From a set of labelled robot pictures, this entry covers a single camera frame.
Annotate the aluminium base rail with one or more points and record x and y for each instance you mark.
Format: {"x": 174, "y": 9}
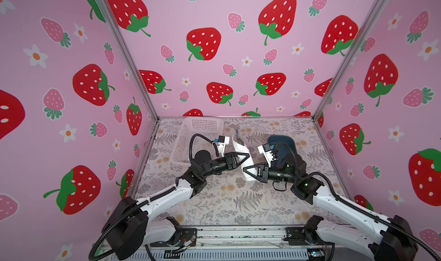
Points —
{"x": 166, "y": 242}

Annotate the white paper napkin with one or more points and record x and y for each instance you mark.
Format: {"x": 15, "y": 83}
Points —
{"x": 242, "y": 148}

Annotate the teal plastic utensil tray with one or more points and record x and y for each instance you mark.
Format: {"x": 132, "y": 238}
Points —
{"x": 282, "y": 150}

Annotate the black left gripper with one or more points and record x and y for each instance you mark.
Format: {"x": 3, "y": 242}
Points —
{"x": 229, "y": 162}

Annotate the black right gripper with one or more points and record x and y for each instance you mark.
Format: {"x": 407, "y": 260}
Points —
{"x": 263, "y": 178}

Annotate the aluminium corner frame post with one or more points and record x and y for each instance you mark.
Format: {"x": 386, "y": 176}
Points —
{"x": 131, "y": 16}

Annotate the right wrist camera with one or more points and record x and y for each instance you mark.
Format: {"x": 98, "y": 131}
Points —
{"x": 269, "y": 153}

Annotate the silver metal fork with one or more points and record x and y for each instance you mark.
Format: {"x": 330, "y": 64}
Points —
{"x": 237, "y": 136}

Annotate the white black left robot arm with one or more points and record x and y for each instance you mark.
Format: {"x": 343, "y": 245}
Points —
{"x": 131, "y": 223}

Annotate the right aluminium corner post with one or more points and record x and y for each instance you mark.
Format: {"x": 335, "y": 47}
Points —
{"x": 370, "y": 21}

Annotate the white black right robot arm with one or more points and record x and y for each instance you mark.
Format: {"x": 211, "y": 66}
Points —
{"x": 375, "y": 235}

